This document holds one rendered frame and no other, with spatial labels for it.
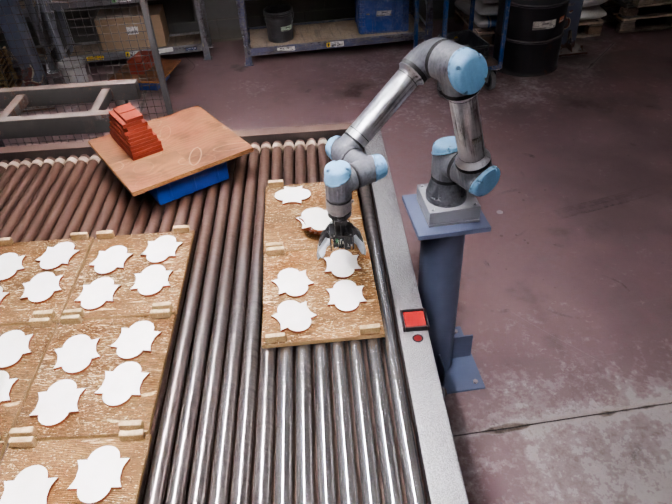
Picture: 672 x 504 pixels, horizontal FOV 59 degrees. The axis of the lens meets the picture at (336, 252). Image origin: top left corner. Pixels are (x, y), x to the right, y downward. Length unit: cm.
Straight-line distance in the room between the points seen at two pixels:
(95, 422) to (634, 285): 272
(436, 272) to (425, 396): 86
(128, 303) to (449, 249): 116
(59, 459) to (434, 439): 90
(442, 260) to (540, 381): 84
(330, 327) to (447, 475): 53
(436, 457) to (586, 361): 163
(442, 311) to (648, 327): 117
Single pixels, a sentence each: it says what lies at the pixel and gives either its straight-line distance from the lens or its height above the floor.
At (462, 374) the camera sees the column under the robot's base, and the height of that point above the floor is 1.
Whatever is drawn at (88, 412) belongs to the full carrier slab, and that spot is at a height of 94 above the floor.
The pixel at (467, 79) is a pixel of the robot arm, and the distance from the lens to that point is 176.
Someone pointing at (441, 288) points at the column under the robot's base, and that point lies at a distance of 243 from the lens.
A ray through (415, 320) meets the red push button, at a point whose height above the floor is 93.
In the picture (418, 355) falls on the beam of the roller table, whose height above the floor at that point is 91.
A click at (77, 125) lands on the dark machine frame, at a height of 98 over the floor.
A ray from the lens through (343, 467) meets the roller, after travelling 149.
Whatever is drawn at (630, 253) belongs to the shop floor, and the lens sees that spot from 371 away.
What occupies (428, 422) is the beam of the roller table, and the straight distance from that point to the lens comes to 156.
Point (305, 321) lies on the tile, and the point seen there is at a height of 95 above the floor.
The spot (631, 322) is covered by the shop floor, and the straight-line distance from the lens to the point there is 329.
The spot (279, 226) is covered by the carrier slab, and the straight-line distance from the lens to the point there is 212.
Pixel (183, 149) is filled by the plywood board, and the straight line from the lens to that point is 247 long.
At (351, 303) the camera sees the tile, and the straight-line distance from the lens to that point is 179.
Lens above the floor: 219
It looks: 39 degrees down
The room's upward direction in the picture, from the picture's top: 4 degrees counter-clockwise
